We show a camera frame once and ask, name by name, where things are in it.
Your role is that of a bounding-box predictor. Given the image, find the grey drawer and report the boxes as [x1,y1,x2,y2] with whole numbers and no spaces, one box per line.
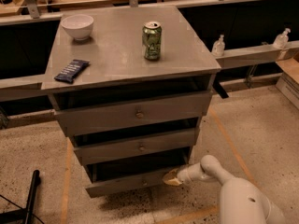
[55,91,211,137]
[85,162,180,198]
[74,128,199,165]

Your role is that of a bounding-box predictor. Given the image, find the cardboard box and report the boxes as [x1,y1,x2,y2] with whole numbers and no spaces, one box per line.
[276,53,299,109]

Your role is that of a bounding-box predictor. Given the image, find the clear sanitizer bottle left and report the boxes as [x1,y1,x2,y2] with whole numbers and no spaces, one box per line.
[212,35,225,56]

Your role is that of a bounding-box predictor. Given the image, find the black stand leg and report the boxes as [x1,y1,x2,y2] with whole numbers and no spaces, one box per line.
[0,170,41,224]

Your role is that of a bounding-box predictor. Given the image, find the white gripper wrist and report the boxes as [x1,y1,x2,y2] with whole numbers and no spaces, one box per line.
[163,163,215,187]

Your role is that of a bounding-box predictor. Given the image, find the grey wooden drawer cabinet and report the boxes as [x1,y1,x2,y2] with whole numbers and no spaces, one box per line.
[40,5,221,185]

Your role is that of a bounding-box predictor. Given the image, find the dark blue snack bar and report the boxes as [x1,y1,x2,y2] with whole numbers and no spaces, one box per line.
[54,59,90,84]

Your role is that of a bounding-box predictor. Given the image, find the grey middle drawer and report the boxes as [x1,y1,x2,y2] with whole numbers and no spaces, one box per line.
[74,128,199,165]

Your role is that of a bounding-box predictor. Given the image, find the clear sanitizer bottle right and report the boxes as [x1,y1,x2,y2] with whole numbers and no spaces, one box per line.
[273,28,291,49]

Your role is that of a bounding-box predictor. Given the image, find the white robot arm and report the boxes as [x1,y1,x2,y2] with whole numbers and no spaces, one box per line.
[163,155,287,224]

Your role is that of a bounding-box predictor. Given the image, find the grey top drawer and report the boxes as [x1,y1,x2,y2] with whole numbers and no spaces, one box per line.
[55,91,211,137]

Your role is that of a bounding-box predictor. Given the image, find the white ceramic bowl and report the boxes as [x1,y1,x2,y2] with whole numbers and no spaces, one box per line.
[61,14,94,40]

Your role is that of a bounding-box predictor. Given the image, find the grey bottom drawer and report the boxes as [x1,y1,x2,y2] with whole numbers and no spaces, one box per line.
[85,162,180,198]

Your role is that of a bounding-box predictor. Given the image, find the clear sanitizer bottle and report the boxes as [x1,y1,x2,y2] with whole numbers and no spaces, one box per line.
[212,35,225,56]
[273,28,291,49]

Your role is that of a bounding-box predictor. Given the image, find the green soda can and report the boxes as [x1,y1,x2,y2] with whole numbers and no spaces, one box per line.
[142,21,162,61]

